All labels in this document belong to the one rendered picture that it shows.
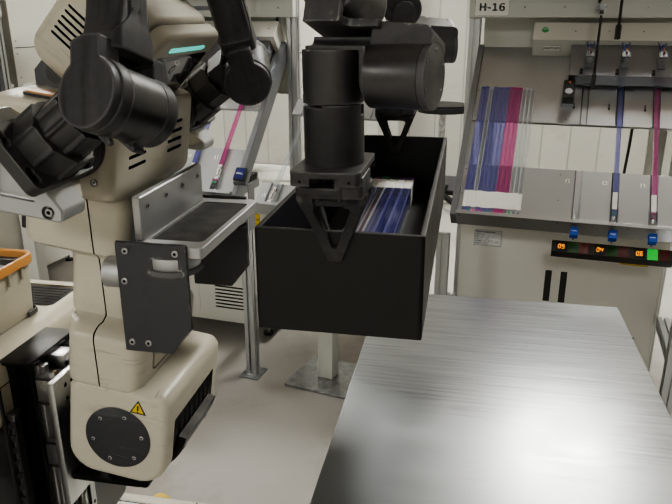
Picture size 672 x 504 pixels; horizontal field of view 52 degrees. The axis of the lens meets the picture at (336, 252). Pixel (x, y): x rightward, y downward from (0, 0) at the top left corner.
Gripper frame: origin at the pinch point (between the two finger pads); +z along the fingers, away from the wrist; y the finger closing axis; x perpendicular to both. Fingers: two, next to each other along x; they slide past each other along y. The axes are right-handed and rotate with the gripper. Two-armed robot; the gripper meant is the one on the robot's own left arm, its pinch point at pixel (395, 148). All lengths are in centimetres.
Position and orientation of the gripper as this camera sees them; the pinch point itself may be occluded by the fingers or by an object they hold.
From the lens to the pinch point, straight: 122.9
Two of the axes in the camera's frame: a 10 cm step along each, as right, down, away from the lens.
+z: 0.2, 9.4, 3.3
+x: -9.8, -0.5, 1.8
